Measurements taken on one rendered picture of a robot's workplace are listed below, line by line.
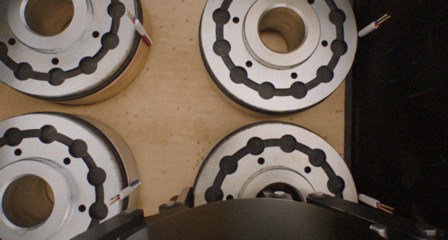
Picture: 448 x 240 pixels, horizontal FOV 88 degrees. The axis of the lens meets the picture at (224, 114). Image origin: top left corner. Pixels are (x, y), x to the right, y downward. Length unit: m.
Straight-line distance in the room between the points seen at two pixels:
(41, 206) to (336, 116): 0.22
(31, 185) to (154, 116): 0.09
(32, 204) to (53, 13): 0.13
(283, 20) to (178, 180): 0.13
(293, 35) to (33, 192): 0.21
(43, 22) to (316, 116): 0.20
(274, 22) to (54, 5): 0.15
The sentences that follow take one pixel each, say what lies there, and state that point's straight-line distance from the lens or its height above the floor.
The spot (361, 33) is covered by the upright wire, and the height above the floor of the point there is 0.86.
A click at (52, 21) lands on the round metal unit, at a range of 0.21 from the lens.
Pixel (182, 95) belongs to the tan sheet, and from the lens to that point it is 0.18.
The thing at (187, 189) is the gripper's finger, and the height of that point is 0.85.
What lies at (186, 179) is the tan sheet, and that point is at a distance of 0.18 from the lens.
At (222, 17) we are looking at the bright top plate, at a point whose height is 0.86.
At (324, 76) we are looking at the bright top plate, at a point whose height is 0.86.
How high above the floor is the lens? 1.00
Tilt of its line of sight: 86 degrees down
